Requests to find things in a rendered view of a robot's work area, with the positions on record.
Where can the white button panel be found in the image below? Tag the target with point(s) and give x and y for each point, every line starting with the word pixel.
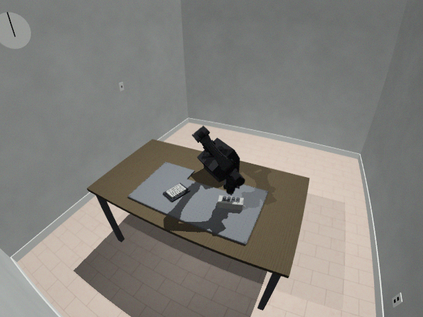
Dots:
pixel 227 202

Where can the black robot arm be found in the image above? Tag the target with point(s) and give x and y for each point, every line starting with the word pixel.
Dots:
pixel 227 166

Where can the white well plate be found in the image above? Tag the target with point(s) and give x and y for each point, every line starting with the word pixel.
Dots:
pixel 175 191

